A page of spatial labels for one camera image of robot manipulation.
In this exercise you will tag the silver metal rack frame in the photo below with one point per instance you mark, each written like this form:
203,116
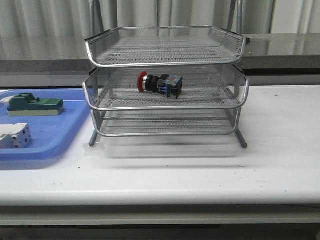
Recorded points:
96,26

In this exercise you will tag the small white plastic part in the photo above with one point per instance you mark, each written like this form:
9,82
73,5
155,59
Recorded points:
6,100

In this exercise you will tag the green and beige switch block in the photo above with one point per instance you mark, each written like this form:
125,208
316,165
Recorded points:
27,105

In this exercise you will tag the blue plastic tray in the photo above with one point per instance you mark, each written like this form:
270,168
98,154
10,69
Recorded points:
50,135

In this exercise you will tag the red emergency stop button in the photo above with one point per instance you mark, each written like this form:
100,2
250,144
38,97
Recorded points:
168,85

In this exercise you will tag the dark stone counter ledge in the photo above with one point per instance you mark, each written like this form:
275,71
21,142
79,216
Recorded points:
265,54

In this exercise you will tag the white circuit breaker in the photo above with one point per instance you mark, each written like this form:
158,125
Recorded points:
14,136

